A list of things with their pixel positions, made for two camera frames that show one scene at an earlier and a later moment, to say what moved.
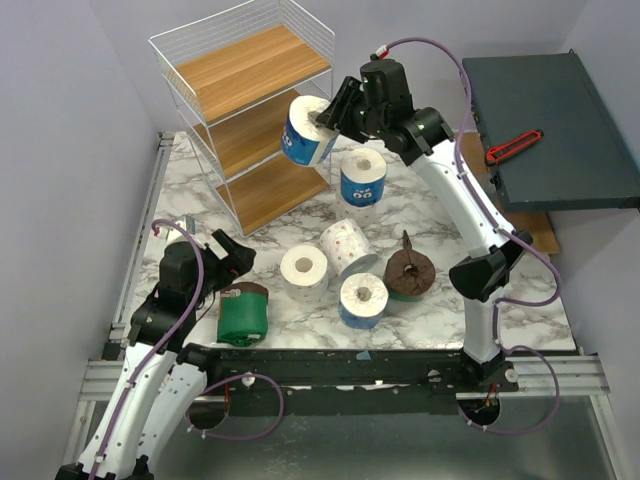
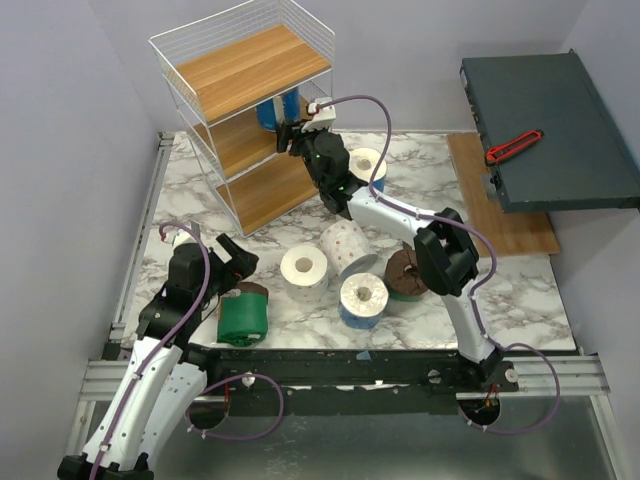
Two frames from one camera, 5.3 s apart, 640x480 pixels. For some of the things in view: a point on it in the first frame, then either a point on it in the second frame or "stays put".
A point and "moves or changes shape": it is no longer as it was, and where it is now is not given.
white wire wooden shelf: [232, 78] stays put
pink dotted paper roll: [346, 248] stays put
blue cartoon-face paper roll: [363, 173] stays put
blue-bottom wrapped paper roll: [363, 297] stays put
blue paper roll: [304, 141] moves or changes shape
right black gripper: [347, 107] → [293, 138]
